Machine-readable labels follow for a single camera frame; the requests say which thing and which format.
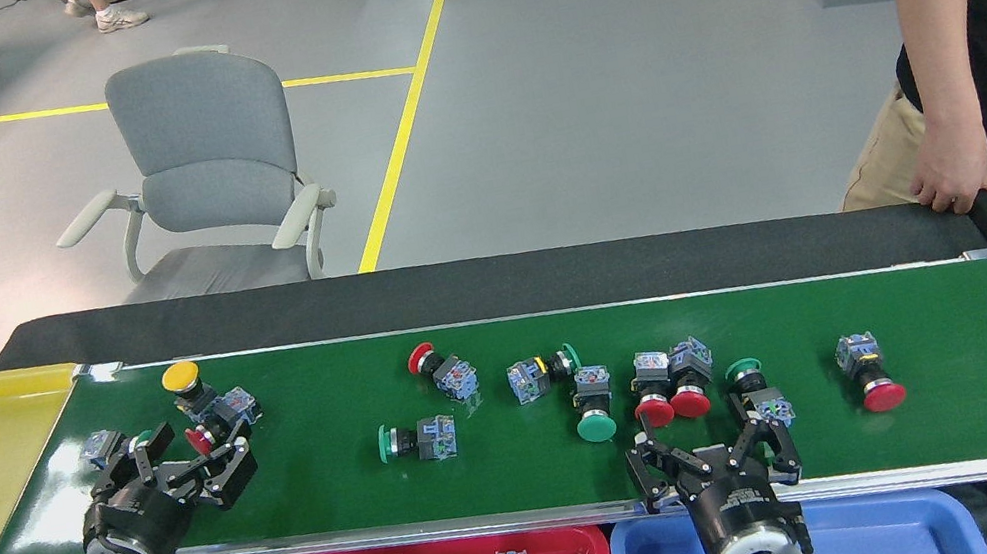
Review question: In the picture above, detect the blue plastic bin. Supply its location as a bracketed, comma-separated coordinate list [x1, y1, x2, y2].
[604, 456, 987, 554]

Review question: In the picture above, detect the background person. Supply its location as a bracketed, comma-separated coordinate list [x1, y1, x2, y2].
[61, 0, 151, 40]

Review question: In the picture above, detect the grey office chair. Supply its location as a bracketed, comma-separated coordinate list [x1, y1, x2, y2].
[26, 26, 350, 324]

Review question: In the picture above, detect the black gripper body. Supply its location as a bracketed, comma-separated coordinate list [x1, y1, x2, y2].
[75, 474, 200, 554]
[676, 453, 812, 554]

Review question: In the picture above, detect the person's right hand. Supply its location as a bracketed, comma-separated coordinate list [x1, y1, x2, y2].
[898, 109, 987, 222]

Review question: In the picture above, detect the long green conveyor belt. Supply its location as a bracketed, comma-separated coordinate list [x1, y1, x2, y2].
[0, 205, 987, 554]

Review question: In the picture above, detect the green mushroom button switch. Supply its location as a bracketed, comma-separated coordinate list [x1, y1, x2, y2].
[567, 362, 624, 447]
[375, 412, 462, 471]

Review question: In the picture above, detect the green push button switch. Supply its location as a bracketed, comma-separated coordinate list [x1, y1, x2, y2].
[723, 352, 798, 436]
[78, 421, 163, 474]
[504, 341, 588, 407]

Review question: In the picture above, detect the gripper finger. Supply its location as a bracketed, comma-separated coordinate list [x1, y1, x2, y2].
[723, 383, 807, 493]
[154, 433, 266, 522]
[80, 421, 184, 501]
[621, 424, 713, 517]

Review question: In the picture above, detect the yellow push button switch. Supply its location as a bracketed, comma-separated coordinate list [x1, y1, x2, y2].
[159, 357, 221, 424]

